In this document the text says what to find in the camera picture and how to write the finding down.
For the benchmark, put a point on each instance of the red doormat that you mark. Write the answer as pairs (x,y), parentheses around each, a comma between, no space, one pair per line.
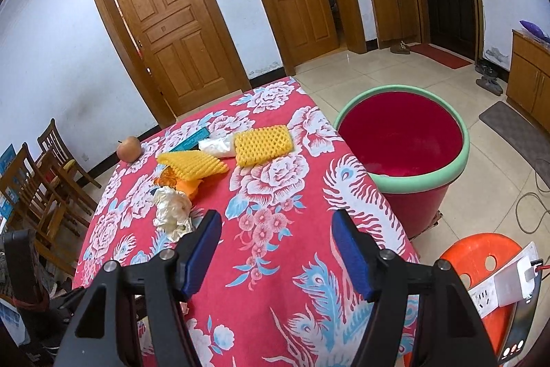
(442,55)

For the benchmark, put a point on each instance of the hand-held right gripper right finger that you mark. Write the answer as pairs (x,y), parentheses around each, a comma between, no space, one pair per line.
(350,251)

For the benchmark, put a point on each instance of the red floral tablecloth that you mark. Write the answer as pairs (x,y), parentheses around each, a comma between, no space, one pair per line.
(279,199)

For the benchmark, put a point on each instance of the blue carton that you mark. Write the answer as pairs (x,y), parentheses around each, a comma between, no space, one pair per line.
(6,178)

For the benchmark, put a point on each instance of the purple bag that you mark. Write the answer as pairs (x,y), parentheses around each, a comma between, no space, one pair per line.
(533,29)

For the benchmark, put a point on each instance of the white tissue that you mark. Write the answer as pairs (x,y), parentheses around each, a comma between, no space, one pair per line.
(172,212)

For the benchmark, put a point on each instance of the orange plastic stool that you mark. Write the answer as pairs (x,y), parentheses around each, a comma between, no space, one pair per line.
(468,251)

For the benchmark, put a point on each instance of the brown shoe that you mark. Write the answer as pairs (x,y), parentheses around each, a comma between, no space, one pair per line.
(399,48)

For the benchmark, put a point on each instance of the wooden chair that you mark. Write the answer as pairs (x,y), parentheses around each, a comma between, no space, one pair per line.
(25,173)
(53,139)

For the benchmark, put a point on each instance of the wooden sideboard cabinet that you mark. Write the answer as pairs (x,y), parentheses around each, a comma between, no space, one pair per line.
(528,79)

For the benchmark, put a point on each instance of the closed wooden door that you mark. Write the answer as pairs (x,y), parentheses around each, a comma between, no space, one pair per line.
(167,27)

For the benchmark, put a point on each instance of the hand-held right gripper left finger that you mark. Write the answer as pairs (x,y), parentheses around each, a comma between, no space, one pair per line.
(202,255)

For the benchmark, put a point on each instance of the grey shoe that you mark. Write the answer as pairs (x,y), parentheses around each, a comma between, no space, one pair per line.
(490,85)
(485,68)

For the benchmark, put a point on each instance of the black smartphone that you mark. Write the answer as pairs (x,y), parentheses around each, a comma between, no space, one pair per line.
(520,328)

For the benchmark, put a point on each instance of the white power strip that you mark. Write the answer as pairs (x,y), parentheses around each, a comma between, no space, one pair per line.
(483,298)

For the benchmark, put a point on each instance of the orange snack wrapper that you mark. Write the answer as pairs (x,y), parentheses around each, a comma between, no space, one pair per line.
(189,188)

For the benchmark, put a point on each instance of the white charger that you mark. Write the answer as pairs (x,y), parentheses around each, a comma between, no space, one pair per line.
(511,281)

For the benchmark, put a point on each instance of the low wooden wall cabinet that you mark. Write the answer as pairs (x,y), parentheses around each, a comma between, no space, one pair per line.
(393,10)

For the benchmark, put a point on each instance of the white plastic pouch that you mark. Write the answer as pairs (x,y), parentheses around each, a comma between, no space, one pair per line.
(219,146)

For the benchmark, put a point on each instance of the teal cardboard box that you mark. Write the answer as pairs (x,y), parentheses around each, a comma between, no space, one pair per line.
(191,141)

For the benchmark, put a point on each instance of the yellow foam fruit net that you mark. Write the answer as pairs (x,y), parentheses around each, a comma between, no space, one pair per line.
(262,145)
(189,163)

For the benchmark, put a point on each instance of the red apple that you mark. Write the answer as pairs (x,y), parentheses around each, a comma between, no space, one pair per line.
(129,150)

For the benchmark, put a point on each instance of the grey floor mat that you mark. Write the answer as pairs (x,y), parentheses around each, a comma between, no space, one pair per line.
(507,122)

